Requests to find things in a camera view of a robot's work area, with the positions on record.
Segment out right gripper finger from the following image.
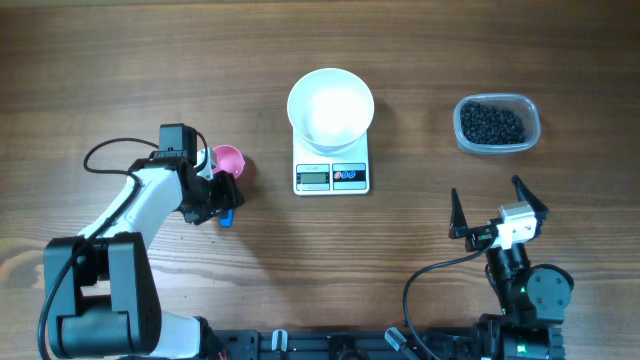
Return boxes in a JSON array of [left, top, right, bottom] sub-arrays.
[[450, 188, 468, 231], [511, 175, 549, 220]]

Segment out pink scoop blue handle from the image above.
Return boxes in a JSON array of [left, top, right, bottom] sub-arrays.
[[213, 145, 246, 228]]

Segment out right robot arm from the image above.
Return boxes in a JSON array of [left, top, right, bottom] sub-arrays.
[[449, 175, 574, 360]]

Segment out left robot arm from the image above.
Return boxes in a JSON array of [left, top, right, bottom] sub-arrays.
[[37, 158, 244, 359]]

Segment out white digital kitchen scale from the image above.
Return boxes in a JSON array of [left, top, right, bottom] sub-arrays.
[[292, 133, 371, 196]]

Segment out white bowl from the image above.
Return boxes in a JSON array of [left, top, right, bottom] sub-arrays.
[[286, 68, 375, 153]]

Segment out clear plastic container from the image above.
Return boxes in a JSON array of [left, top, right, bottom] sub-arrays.
[[453, 93, 541, 155]]

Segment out black beans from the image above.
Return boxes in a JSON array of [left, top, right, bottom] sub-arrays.
[[460, 101, 525, 145]]

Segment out left black cable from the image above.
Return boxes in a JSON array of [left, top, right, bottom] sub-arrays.
[[37, 130, 209, 360]]

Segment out black cable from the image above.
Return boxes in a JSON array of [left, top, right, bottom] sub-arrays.
[[37, 130, 209, 360], [402, 237, 499, 360]]

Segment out right black cable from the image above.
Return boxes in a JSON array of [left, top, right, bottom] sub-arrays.
[[402, 237, 499, 360]]

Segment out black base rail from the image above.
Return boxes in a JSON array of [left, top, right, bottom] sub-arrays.
[[199, 328, 488, 360]]

